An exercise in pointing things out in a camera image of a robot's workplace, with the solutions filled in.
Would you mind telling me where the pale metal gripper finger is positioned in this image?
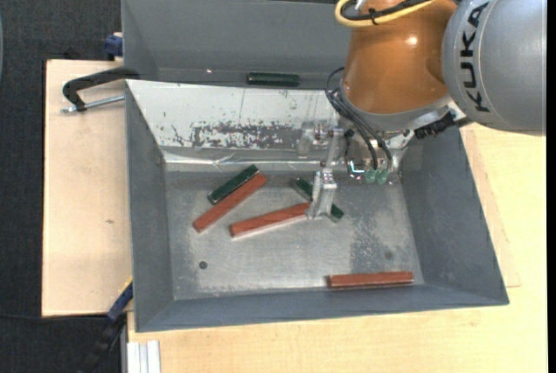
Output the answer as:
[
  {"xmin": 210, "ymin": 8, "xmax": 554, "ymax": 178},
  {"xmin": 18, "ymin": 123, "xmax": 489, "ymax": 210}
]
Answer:
[
  {"xmin": 305, "ymin": 174, "xmax": 325, "ymax": 221},
  {"xmin": 321, "ymin": 170, "xmax": 339, "ymax": 219}
]

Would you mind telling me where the dark green flat block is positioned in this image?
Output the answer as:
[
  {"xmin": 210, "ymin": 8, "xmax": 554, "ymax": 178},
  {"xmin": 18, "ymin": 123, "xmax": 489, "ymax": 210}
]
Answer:
[
  {"xmin": 289, "ymin": 176, "xmax": 346, "ymax": 223},
  {"xmin": 246, "ymin": 71, "xmax": 302, "ymax": 87},
  {"xmin": 206, "ymin": 163, "xmax": 261, "ymax": 206}
]

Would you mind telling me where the red-brown flat block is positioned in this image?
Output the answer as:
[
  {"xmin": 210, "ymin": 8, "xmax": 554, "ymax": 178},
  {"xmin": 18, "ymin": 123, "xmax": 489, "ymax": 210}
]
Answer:
[
  {"xmin": 191, "ymin": 173, "xmax": 268, "ymax": 234},
  {"xmin": 228, "ymin": 202, "xmax": 313, "ymax": 240},
  {"xmin": 326, "ymin": 270, "xmax": 415, "ymax": 290}
]

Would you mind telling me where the grey metal bin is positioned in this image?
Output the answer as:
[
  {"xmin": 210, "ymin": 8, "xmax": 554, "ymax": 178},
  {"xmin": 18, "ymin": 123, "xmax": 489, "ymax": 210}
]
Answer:
[{"xmin": 120, "ymin": 0, "xmax": 510, "ymax": 333}]

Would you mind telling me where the pale wood board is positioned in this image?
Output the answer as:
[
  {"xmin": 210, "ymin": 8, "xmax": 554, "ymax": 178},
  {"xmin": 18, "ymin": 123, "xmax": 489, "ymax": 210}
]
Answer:
[{"xmin": 41, "ymin": 59, "xmax": 134, "ymax": 317}]

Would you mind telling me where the black cylinder on white bracket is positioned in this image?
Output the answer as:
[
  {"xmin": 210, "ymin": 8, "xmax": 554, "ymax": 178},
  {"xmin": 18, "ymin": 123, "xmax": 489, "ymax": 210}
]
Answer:
[{"xmin": 385, "ymin": 110, "xmax": 457, "ymax": 151}]

